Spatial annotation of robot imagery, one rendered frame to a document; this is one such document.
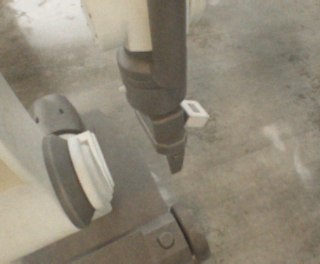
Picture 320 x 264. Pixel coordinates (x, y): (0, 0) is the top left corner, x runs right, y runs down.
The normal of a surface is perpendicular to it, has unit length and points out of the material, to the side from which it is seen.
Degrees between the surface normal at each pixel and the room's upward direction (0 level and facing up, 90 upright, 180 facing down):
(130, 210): 0
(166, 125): 78
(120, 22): 70
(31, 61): 0
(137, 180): 0
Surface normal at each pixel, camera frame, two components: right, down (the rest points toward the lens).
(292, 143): 0.00, -0.48
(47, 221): 0.39, 0.52
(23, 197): 0.42, 0.69
